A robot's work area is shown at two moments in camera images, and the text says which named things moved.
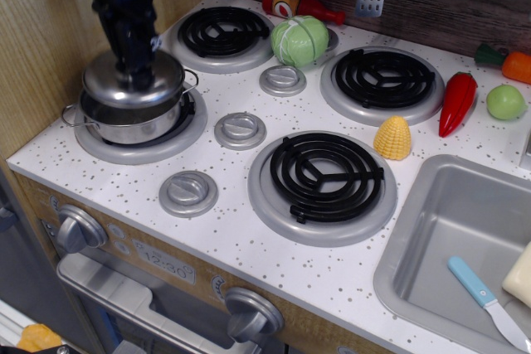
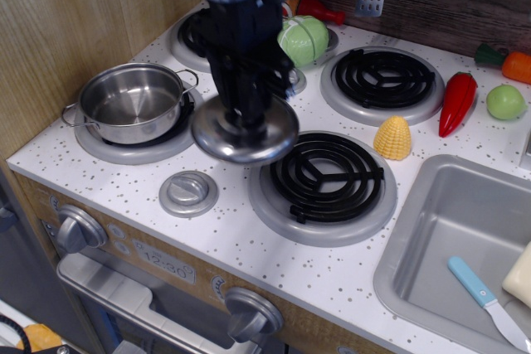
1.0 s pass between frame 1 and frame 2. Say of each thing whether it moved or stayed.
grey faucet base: stayed
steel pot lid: moved
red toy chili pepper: stayed
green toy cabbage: stayed
